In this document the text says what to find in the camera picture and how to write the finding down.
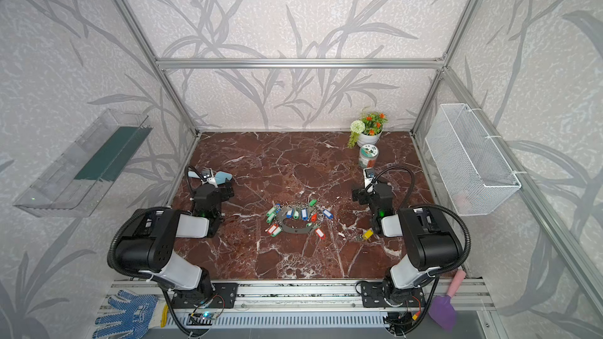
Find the metal key ring plate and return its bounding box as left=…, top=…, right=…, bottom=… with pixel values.
left=273, top=205, right=323, bottom=235

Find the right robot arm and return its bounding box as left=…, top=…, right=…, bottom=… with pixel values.
left=352, top=183, right=470, bottom=308

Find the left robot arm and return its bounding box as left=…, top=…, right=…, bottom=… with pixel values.
left=108, top=180, right=234, bottom=303

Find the light blue toy shovel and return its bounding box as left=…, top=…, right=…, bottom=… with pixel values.
left=188, top=170, right=232, bottom=187

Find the yellow key tag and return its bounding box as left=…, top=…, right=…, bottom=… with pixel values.
left=362, top=229, right=374, bottom=240

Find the small printed jar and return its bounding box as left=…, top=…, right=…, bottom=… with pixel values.
left=359, top=144, right=379, bottom=169

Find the blue key tag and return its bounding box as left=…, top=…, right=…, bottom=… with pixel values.
left=323, top=210, right=334, bottom=220

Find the green key tag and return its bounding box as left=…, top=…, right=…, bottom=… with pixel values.
left=266, top=213, right=276, bottom=224

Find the potted artificial flower plant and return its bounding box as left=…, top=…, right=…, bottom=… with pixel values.
left=347, top=107, right=388, bottom=148

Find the purple pink toy shovel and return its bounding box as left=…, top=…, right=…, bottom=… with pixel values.
left=429, top=269, right=466, bottom=331

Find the blue dotted work glove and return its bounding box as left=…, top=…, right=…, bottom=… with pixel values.
left=92, top=290, right=159, bottom=339

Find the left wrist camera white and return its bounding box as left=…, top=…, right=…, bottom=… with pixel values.
left=196, top=168, right=214, bottom=180

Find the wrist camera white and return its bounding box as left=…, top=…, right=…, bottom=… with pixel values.
left=196, top=168, right=214, bottom=180
left=363, top=168, right=376, bottom=190

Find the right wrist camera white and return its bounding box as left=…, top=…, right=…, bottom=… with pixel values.
left=363, top=168, right=376, bottom=190

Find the white wire mesh basket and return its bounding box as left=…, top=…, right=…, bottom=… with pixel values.
left=426, top=104, right=521, bottom=216

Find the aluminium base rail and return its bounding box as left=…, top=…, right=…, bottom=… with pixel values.
left=108, top=278, right=495, bottom=334

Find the clear plastic wall shelf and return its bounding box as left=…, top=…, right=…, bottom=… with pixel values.
left=14, top=109, right=152, bottom=218

